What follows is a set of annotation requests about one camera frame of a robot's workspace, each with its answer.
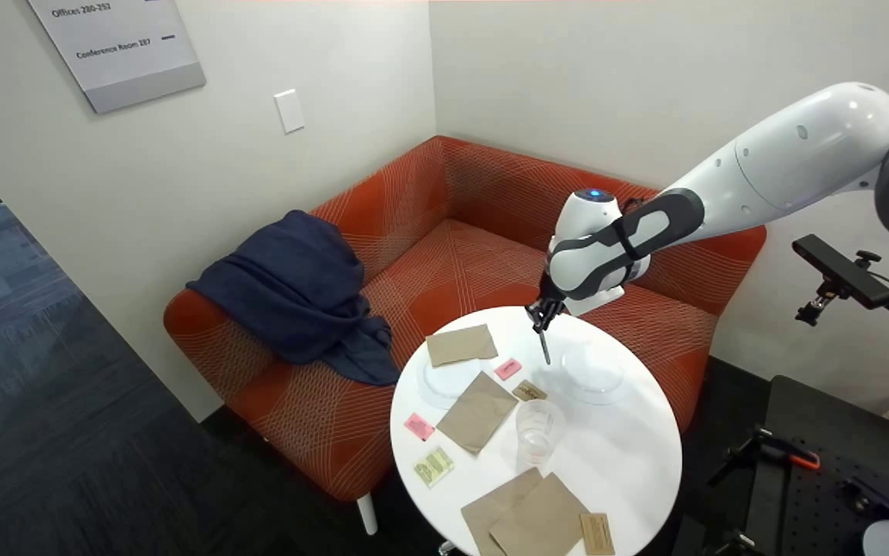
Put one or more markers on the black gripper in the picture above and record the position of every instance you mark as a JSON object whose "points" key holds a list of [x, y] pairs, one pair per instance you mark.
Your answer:
{"points": [[551, 295]]}

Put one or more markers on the round white table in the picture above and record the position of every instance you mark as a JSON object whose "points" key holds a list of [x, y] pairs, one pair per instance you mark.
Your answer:
{"points": [[610, 465]]}

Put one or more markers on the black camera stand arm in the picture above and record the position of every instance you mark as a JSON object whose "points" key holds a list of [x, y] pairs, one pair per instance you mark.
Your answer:
{"points": [[851, 279]]}

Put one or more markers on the brown sugar packet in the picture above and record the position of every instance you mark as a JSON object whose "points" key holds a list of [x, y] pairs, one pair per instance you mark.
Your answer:
{"points": [[529, 391]]}

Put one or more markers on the navy blue blanket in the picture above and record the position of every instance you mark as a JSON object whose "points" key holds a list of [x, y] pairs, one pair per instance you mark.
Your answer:
{"points": [[295, 289]]}

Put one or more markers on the orange fabric sofa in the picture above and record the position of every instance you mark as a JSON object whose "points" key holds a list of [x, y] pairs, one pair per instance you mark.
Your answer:
{"points": [[446, 257]]}

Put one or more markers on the small brown paper napkin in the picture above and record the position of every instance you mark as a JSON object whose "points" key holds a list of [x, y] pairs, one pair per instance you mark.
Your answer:
{"points": [[596, 533]]}

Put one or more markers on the green pen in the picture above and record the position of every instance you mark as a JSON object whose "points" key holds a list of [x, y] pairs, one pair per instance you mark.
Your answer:
{"points": [[544, 346]]}

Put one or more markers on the pink sugar packet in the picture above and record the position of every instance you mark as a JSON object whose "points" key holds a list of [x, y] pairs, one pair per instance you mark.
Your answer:
{"points": [[417, 429], [508, 370]]}

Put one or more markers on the grey white wall sign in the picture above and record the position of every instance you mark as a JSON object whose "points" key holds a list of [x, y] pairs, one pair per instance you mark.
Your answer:
{"points": [[122, 51]]}

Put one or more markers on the small white plate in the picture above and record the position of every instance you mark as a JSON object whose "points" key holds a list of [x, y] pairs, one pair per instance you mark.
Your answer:
{"points": [[444, 383]]}

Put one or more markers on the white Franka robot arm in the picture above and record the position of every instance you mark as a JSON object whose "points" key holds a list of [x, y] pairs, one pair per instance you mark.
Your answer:
{"points": [[772, 164]]}

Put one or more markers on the yellow green packet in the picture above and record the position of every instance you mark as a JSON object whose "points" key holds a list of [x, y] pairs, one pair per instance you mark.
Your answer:
{"points": [[435, 468]]}

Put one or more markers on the large clear plastic plate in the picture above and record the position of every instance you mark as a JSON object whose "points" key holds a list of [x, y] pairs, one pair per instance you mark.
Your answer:
{"points": [[593, 376]]}

